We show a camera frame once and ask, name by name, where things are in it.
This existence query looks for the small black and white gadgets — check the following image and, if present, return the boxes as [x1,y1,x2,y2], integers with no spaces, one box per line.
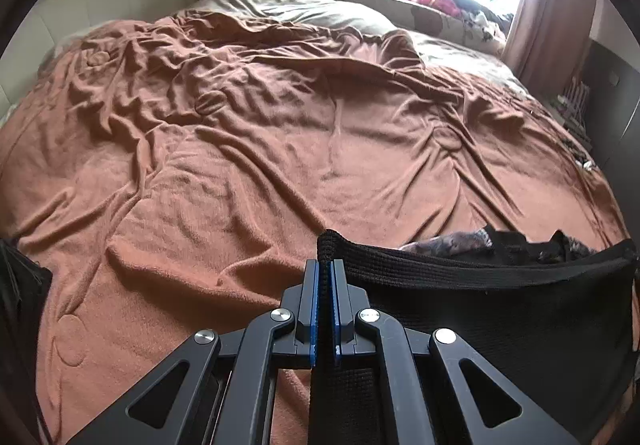
[565,137,598,170]

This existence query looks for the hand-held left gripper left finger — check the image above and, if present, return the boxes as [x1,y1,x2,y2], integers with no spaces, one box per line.
[65,259,321,445]

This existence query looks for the dark grey wardrobe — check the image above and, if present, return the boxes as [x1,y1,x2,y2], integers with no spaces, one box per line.
[580,37,640,170]

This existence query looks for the black t-shirt with patterned trim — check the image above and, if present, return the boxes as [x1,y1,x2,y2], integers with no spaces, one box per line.
[310,224,640,445]

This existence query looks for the brown blanket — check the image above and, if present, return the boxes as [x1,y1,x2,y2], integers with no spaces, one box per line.
[0,12,631,445]

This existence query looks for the bear print cushion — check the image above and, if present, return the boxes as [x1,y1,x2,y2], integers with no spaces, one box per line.
[350,0,508,56]

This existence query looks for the dark cloth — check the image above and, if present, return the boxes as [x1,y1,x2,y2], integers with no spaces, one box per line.
[0,237,53,445]

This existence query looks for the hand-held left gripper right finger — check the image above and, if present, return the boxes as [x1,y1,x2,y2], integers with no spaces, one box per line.
[330,259,596,445]

